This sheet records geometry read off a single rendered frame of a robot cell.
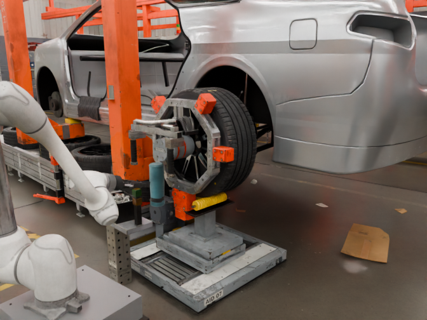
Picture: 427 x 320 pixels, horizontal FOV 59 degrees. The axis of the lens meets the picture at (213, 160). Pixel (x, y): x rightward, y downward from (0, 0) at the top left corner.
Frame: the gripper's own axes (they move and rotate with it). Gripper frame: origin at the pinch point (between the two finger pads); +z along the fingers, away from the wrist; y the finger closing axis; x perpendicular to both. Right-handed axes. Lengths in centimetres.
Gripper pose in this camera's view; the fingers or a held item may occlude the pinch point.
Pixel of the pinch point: (143, 184)
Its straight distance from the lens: 201.9
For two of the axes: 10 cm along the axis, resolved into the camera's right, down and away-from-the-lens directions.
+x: -1.7, 9.8, 0.4
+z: 6.2, 0.8, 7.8
